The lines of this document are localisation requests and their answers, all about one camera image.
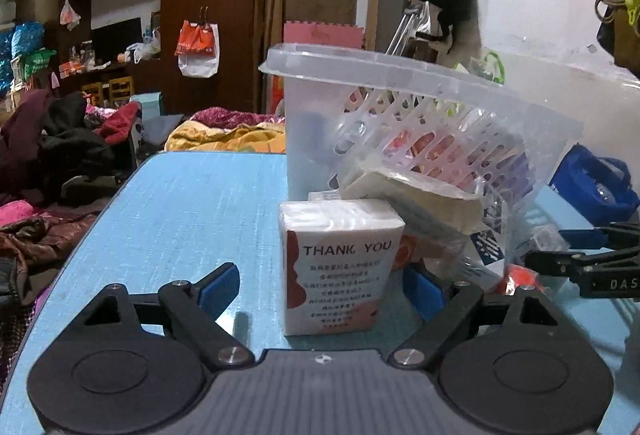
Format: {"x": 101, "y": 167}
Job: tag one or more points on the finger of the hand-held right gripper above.
{"x": 582, "y": 238}
{"x": 555, "y": 262}

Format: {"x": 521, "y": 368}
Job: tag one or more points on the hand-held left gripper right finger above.
{"x": 422, "y": 290}

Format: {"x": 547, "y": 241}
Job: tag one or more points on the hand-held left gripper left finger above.
{"x": 217, "y": 287}

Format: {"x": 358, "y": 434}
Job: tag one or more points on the white tissue pack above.
{"x": 340, "y": 275}

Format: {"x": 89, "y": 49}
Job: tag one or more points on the white plastic basket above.
{"x": 320, "y": 135}

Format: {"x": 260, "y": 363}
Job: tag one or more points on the red ball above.
{"x": 517, "y": 277}

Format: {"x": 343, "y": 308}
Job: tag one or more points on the orange red packet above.
{"x": 407, "y": 250}

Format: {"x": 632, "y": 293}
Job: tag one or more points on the blue shopping bag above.
{"x": 590, "y": 190}

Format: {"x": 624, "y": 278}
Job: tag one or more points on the black white patterned packet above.
{"x": 487, "y": 245}

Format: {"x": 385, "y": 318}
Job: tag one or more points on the beige flat packet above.
{"x": 415, "y": 195}

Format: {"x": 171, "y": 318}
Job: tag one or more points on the yellow blanket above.
{"x": 215, "y": 137}

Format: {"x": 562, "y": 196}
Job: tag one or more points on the red patterned blanket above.
{"x": 225, "y": 115}

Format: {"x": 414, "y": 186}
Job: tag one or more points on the brown quilted jacket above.
{"x": 45, "y": 240}

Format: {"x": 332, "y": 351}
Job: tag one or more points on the light teal box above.
{"x": 147, "y": 105}

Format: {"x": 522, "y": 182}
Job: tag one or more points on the brown hanging clothes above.
{"x": 625, "y": 40}

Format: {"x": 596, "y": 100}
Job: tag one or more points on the pile of dark clothes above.
{"x": 70, "y": 140}

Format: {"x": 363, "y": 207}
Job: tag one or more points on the orange and white plastic bag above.
{"x": 195, "y": 40}

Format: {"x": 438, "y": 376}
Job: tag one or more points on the metal crutch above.
{"x": 400, "y": 30}

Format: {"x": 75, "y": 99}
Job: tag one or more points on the black television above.
{"x": 115, "y": 37}

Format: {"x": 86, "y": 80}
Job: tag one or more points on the pink foam mat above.
{"x": 320, "y": 35}

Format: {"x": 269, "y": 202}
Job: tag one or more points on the green and white bag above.
{"x": 37, "y": 62}

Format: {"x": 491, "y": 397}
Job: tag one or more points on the small white plastic bag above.
{"x": 70, "y": 15}

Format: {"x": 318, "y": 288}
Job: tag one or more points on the blue net bag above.
{"x": 27, "y": 40}

